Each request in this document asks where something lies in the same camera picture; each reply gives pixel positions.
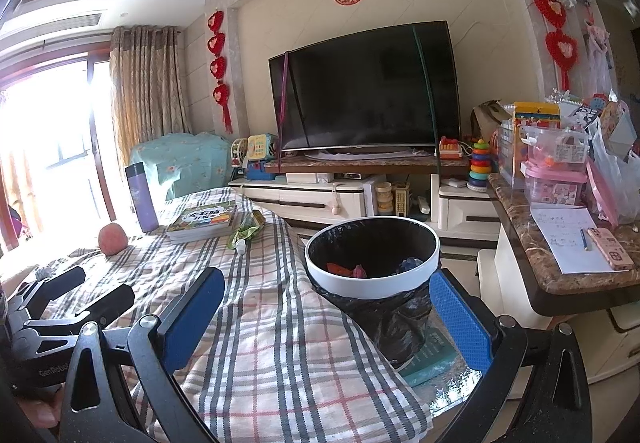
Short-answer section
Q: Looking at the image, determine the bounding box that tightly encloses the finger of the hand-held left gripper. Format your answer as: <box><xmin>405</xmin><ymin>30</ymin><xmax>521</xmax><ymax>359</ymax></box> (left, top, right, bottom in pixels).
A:
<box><xmin>7</xmin><ymin>265</ymin><xmax>87</xmax><ymax>324</ymax></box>
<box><xmin>20</xmin><ymin>283</ymin><xmax>136</xmax><ymax>341</ymax></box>

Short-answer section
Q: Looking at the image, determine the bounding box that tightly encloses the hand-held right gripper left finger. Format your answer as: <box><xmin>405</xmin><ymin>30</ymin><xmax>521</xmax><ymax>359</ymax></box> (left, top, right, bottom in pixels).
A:
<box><xmin>59</xmin><ymin>266</ymin><xmax>226</xmax><ymax>443</ymax></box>

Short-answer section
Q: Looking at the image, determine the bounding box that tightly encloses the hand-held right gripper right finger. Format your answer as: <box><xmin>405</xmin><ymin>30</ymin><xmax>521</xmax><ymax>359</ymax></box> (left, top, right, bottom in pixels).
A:
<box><xmin>429</xmin><ymin>269</ymin><xmax>593</xmax><ymax>443</ymax></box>

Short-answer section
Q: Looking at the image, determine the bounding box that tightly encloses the white round bin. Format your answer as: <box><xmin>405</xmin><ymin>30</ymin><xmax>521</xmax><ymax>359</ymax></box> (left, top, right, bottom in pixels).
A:
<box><xmin>305</xmin><ymin>217</ymin><xmax>441</xmax><ymax>299</ymax></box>

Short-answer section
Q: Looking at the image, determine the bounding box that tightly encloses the person's left hand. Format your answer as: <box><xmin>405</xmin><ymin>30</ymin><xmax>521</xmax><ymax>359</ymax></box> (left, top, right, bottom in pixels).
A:
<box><xmin>15</xmin><ymin>385</ymin><xmax>65</xmax><ymax>431</ymax></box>

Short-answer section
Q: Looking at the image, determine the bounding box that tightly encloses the peach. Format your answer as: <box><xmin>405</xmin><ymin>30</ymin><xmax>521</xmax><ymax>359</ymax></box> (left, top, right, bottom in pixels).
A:
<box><xmin>98</xmin><ymin>224</ymin><xmax>128</xmax><ymax>255</ymax></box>

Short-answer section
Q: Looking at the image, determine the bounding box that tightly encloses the checked tablecloth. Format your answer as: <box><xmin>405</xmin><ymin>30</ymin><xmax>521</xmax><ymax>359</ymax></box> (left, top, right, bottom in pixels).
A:
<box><xmin>0</xmin><ymin>188</ymin><xmax>433</xmax><ymax>443</ymax></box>

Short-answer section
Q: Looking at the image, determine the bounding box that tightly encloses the green children's book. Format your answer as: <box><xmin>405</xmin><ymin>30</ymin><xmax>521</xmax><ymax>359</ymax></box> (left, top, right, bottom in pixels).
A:
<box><xmin>165</xmin><ymin>204</ymin><xmax>238</xmax><ymax>244</ymax></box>

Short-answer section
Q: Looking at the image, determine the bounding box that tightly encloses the brown marble counter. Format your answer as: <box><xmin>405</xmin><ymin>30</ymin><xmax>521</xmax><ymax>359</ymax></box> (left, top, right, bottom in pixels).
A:
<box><xmin>487</xmin><ymin>172</ymin><xmax>640</xmax><ymax>316</ymax></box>

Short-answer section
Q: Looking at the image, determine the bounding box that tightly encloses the green snack wrapper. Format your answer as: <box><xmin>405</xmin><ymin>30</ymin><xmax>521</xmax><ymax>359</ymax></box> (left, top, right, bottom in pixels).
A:
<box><xmin>227</xmin><ymin>210</ymin><xmax>266</xmax><ymax>249</ymax></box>

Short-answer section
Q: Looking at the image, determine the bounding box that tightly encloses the purple thermos bottle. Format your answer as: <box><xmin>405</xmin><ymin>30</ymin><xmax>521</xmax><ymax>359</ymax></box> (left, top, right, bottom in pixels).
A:
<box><xmin>124</xmin><ymin>162</ymin><xmax>160</xmax><ymax>234</ymax></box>

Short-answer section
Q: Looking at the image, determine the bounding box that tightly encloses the white paper sheet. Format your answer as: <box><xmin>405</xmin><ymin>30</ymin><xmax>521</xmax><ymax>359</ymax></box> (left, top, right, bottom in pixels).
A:
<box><xmin>530</xmin><ymin>207</ymin><xmax>611</xmax><ymax>275</ymax></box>

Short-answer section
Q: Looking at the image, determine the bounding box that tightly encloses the white side cabinet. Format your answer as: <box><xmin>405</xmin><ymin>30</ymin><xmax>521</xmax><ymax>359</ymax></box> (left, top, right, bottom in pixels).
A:
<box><xmin>477</xmin><ymin>248</ymin><xmax>640</xmax><ymax>384</ymax></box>

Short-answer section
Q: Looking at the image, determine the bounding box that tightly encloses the blue toy cash register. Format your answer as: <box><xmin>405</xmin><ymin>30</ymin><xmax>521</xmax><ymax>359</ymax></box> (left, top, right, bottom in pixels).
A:
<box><xmin>239</xmin><ymin>160</ymin><xmax>278</xmax><ymax>181</ymax></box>

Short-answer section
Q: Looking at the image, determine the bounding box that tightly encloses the teal floral cover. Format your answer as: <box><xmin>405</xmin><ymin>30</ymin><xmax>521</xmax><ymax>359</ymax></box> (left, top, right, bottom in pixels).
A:
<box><xmin>130</xmin><ymin>132</ymin><xmax>235</xmax><ymax>201</ymax></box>

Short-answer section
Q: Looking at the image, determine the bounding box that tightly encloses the white television cabinet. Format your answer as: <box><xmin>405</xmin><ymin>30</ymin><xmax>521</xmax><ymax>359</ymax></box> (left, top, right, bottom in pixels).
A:
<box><xmin>227</xmin><ymin>158</ymin><xmax>503</xmax><ymax>249</ymax></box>

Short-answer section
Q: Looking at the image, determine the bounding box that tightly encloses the pink cased phone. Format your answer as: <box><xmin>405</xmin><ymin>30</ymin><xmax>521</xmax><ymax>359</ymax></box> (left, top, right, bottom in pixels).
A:
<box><xmin>586</xmin><ymin>227</ymin><xmax>635</xmax><ymax>271</ymax></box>

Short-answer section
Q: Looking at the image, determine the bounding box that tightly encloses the clear drawer organizer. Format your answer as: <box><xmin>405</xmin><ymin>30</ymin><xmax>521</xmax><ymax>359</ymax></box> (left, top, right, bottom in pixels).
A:
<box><xmin>495</xmin><ymin>126</ymin><xmax>526</xmax><ymax>189</ymax></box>

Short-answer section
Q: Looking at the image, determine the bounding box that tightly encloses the orange toy telephone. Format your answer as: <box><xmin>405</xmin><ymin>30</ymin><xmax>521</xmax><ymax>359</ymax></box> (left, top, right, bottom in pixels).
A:
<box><xmin>438</xmin><ymin>137</ymin><xmax>463</xmax><ymax>160</ymax></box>

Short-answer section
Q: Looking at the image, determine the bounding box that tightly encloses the white toy with yellow wheel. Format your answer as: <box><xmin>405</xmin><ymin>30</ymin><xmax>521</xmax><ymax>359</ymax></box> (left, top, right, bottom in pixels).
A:
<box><xmin>231</xmin><ymin>137</ymin><xmax>251</xmax><ymax>169</ymax></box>

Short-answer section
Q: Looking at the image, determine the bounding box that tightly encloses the white set-top box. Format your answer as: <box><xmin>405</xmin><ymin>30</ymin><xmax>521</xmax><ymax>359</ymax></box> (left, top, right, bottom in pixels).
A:
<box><xmin>286</xmin><ymin>172</ymin><xmax>333</xmax><ymax>185</ymax></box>

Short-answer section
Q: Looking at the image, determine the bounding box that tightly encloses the clear plastic storage box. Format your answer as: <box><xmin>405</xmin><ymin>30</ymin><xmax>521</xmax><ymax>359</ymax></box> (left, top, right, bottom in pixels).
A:
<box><xmin>520</xmin><ymin>126</ymin><xmax>591</xmax><ymax>174</ymax></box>

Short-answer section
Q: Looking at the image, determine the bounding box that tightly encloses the brown cardboard bag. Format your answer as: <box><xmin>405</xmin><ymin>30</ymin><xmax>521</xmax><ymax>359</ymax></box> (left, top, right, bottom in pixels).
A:
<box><xmin>472</xmin><ymin>99</ymin><xmax>513</xmax><ymax>144</ymax></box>

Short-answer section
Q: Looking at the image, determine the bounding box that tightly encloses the beige patterned curtain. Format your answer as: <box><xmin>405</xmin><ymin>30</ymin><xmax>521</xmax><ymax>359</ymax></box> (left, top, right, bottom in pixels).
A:
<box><xmin>110</xmin><ymin>24</ymin><xmax>193</xmax><ymax>159</ymax></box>

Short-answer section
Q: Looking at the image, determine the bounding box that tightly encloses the white plastic bag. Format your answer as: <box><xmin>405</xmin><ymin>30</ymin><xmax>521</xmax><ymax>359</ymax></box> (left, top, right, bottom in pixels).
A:
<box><xmin>587</xmin><ymin>116</ymin><xmax>640</xmax><ymax>226</ymax></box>

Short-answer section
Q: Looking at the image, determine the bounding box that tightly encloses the yellow book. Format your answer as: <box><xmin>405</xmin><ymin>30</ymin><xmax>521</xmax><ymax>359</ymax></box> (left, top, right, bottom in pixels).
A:
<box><xmin>514</xmin><ymin>102</ymin><xmax>561</xmax><ymax>129</ymax></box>

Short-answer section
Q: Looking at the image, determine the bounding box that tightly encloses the black television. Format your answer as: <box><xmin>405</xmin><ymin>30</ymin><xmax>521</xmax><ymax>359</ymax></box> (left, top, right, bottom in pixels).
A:
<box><xmin>268</xmin><ymin>22</ymin><xmax>462</xmax><ymax>153</ymax></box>

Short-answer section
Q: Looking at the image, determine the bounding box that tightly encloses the pink hanging garment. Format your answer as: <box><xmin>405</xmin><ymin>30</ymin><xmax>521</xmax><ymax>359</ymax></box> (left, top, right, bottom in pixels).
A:
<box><xmin>582</xmin><ymin>23</ymin><xmax>613</xmax><ymax>96</ymax></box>

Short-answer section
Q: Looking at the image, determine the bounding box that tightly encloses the rainbow stacking ring toy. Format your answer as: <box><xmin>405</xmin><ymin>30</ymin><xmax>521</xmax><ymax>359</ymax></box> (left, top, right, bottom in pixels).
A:
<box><xmin>467</xmin><ymin>138</ymin><xmax>493</xmax><ymax>191</ymax></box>

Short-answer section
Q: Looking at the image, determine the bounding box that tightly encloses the wooden balcony door frame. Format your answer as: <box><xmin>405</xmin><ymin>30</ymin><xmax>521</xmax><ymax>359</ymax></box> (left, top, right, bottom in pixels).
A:
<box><xmin>0</xmin><ymin>48</ymin><xmax>121</xmax><ymax>224</ymax></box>

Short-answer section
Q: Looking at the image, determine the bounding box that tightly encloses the red heart decoration string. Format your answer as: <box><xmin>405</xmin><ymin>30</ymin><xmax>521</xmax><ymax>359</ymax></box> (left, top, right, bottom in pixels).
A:
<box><xmin>206</xmin><ymin>10</ymin><xmax>236</xmax><ymax>134</ymax></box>
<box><xmin>504</xmin><ymin>0</ymin><xmax>573</xmax><ymax>91</ymax></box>

